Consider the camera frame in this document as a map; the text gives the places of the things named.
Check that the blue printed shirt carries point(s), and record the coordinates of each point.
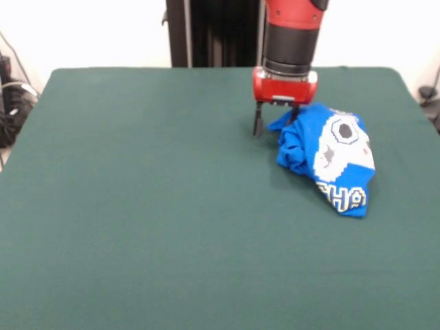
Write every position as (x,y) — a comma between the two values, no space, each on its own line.
(302,137)

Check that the grey stand foot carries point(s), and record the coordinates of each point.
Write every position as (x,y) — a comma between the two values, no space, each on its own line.
(428,93)

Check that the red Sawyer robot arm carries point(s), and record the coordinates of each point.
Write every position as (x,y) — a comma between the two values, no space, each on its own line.
(292,38)

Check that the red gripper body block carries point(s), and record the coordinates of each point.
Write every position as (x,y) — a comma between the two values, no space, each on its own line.
(285,91)

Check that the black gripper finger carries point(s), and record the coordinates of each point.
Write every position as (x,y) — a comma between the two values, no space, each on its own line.
(258,125)
(294,113)

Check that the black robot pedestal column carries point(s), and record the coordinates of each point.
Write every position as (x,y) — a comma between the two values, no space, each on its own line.
(213,34)

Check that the dark green table cloth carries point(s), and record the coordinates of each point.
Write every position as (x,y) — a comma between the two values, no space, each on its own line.
(137,206)

